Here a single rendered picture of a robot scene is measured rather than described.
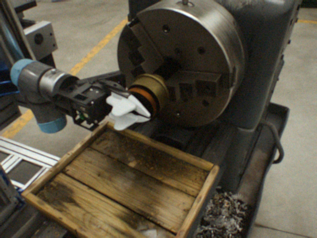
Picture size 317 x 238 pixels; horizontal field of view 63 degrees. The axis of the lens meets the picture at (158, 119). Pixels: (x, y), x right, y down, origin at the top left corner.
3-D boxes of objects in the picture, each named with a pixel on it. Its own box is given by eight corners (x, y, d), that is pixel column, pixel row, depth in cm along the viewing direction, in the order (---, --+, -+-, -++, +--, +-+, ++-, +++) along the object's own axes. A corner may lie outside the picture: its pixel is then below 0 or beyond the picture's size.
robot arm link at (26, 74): (40, 81, 70) (30, 51, 65) (70, 92, 66) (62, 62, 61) (15, 95, 65) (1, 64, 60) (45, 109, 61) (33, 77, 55)
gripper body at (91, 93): (95, 134, 53) (53, 115, 58) (121, 111, 59) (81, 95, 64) (88, 104, 48) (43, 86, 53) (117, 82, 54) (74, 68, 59)
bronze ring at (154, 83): (138, 63, 59) (115, 84, 53) (176, 73, 55) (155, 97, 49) (140, 95, 65) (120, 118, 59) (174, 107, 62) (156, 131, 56)
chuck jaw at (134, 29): (160, 63, 67) (133, 22, 64) (174, 54, 63) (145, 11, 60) (136, 83, 59) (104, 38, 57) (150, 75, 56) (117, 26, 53)
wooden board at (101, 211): (107, 129, 81) (105, 119, 78) (217, 176, 67) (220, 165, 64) (26, 204, 61) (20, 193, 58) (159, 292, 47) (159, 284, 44)
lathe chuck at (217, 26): (134, 88, 85) (135, -16, 64) (226, 125, 75) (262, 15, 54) (118, 102, 80) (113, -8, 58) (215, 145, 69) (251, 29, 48)
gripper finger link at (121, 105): (135, 131, 48) (97, 115, 52) (152, 113, 52) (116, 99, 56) (134, 118, 46) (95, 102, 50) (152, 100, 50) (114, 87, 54)
